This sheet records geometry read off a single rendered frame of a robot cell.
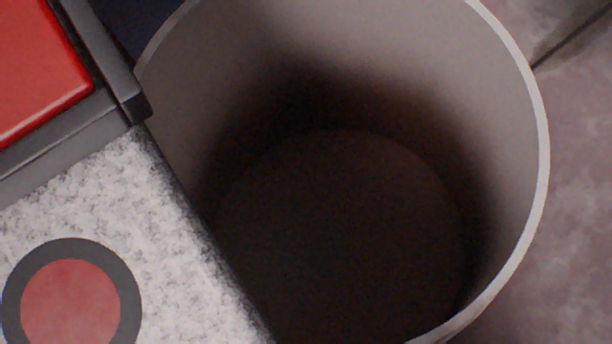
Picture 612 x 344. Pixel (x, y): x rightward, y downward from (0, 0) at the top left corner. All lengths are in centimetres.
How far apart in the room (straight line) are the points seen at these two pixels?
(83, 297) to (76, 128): 4
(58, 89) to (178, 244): 4
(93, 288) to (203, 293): 2
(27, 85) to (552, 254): 98
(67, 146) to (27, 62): 2
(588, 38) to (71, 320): 106
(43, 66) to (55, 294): 5
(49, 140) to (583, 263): 99
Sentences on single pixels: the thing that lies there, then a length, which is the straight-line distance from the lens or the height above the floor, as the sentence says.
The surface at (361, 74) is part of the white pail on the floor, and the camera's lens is 108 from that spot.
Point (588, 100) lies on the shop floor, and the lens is 125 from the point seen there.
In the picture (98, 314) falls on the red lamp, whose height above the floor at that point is 92.
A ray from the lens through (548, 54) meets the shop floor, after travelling 127.
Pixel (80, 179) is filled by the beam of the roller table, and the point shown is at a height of 91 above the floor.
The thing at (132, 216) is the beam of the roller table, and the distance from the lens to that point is 26.
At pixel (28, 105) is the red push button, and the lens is 26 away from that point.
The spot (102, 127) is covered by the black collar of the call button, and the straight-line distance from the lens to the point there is 26.
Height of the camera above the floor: 117
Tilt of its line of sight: 75 degrees down
